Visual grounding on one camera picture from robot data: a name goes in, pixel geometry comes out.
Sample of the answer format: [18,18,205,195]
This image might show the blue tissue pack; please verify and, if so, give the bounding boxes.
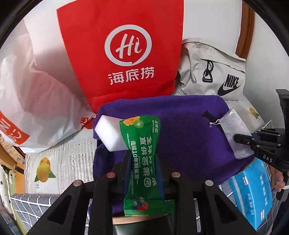
[228,158,275,231]

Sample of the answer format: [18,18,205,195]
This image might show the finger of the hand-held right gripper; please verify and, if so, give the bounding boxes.
[234,133,260,147]
[250,128,282,139]

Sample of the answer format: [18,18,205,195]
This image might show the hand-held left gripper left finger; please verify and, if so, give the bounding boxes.
[27,149,133,235]

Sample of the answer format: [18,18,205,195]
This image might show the newsprint cloth with fruit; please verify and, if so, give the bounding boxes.
[24,95,266,195]

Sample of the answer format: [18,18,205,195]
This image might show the checked grey cloth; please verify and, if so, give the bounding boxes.
[9,120,289,235]

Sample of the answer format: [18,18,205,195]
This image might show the dark green tin box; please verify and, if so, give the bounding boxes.
[112,213,176,235]

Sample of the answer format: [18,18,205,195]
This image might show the white sponge block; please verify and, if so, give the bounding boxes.
[94,115,127,152]

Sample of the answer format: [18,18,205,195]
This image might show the green snack packet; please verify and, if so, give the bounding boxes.
[119,115,175,217]

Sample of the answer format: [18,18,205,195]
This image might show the wooden door frame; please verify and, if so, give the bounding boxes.
[235,7,255,60]

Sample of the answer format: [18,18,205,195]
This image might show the white translucent drawstring pouch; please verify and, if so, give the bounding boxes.
[210,109,254,159]

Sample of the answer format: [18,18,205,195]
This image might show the grey waist bag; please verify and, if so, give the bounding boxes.
[173,38,247,104]

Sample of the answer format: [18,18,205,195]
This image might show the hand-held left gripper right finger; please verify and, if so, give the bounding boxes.
[156,154,258,235]

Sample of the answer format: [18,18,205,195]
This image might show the white plastic shopping bag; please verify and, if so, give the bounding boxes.
[0,14,97,154]

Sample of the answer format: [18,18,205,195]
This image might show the red paper bag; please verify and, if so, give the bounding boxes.
[56,0,184,113]

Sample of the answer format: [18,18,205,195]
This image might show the person's right hand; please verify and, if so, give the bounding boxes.
[274,170,288,193]

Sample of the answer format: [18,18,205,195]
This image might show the purple towel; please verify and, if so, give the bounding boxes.
[89,95,254,215]

